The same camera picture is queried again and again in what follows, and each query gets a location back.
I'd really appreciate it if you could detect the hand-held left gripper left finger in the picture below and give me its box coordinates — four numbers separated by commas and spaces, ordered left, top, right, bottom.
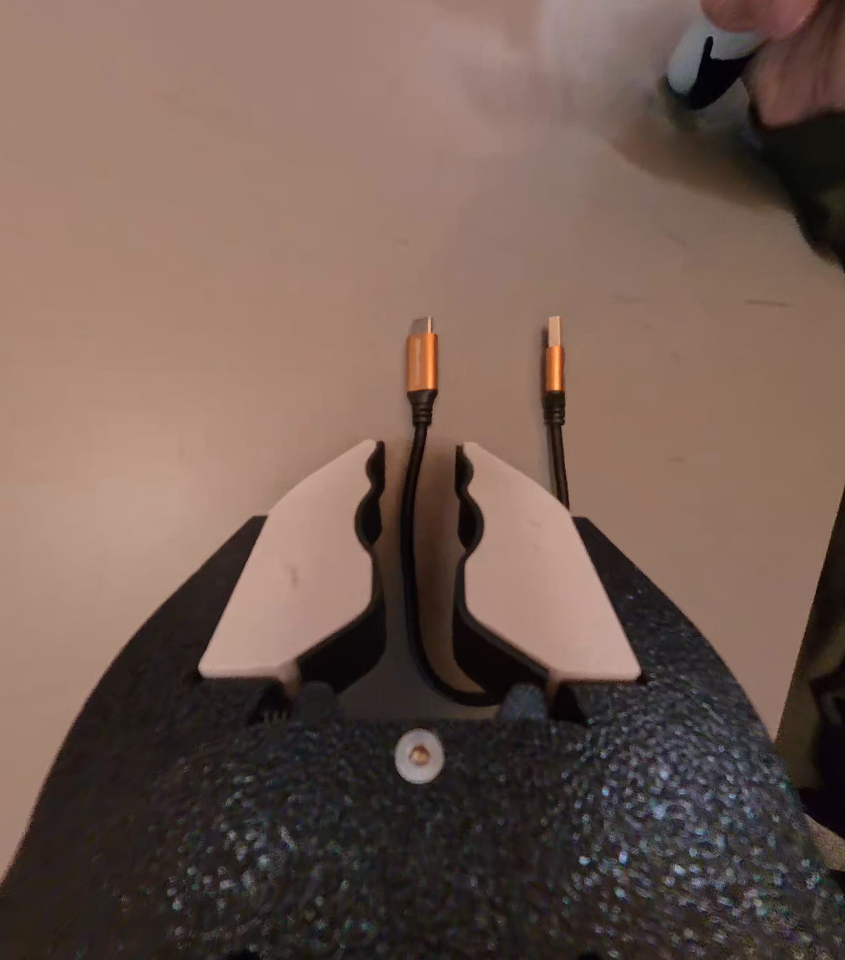
197, 439, 389, 695

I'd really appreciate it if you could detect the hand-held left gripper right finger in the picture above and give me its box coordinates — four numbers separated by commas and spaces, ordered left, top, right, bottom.
454, 441, 644, 706

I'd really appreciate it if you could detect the black cable with orange plugs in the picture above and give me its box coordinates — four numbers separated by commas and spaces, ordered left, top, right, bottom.
392, 315, 574, 710

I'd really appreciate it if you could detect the person's right hand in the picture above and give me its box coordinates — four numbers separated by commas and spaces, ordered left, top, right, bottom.
700, 0, 845, 129

